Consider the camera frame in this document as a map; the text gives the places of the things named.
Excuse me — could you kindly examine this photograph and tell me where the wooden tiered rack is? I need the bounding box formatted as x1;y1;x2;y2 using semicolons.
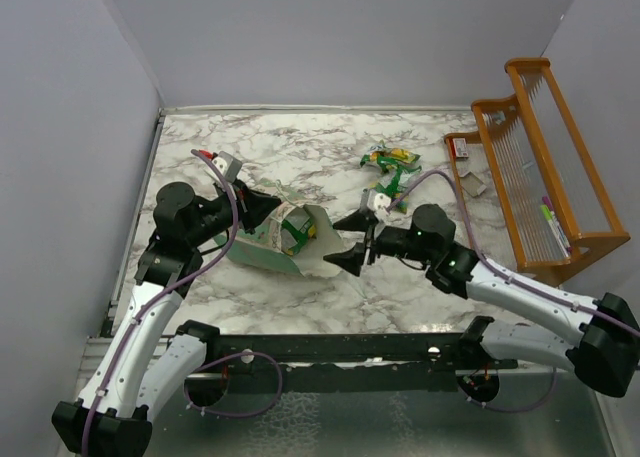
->
444;57;630;285

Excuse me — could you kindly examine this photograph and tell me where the purple marker pen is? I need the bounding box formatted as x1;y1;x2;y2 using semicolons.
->
542;196;570;248

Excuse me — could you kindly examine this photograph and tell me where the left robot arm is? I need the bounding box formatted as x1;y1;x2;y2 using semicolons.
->
52;180;281;456

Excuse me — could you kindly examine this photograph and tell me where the yellow green snack packet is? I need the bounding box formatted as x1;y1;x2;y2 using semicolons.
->
359;141;420;173

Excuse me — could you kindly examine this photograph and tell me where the green printed paper bag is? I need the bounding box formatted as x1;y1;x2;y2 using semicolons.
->
226;179;345;278

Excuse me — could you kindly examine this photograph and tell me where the small grey cardboard box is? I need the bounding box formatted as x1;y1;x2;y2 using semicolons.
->
459;171;487;197

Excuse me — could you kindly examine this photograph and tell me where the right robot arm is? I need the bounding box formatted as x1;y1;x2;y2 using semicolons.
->
323;204;639;398

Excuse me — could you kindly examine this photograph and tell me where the green marker pen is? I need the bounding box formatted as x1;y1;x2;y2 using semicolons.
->
540;204;571;258

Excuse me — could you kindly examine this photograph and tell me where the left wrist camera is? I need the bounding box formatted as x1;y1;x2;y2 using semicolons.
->
212;151;243;183

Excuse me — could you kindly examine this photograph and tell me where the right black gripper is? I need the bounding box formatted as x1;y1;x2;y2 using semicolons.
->
325;208;436;274

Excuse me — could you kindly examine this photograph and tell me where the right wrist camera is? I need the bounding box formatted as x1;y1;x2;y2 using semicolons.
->
359;188;392;223

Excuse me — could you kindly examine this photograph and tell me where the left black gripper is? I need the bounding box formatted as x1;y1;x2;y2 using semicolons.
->
188;177;281;248

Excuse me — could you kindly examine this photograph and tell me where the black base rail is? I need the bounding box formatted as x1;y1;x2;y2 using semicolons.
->
176;317;517;395

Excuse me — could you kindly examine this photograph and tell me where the red white small box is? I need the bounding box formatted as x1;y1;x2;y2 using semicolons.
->
451;137;469;160

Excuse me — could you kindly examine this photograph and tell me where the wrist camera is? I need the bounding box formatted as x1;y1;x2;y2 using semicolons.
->
359;188;392;223
212;151;243;183

